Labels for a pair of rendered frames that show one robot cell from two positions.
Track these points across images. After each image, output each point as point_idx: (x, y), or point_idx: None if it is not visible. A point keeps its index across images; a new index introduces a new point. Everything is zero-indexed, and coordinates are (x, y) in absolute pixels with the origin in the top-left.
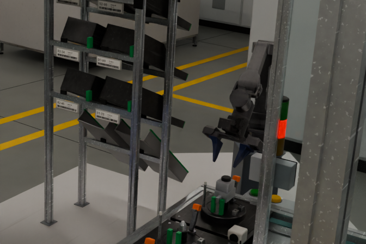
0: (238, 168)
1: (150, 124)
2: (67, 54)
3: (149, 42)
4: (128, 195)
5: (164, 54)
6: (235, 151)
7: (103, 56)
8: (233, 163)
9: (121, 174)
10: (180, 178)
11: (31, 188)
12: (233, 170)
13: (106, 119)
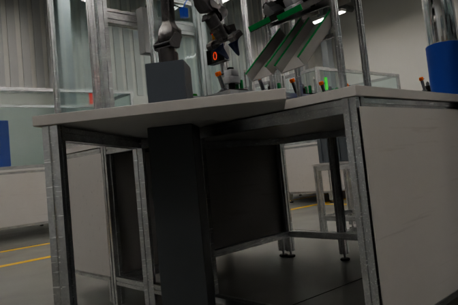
0: (189, 83)
1: (278, 24)
2: None
3: None
4: (300, 69)
5: None
6: (185, 69)
7: None
8: (227, 56)
9: (303, 96)
10: (254, 77)
11: (405, 89)
12: (187, 90)
13: (311, 15)
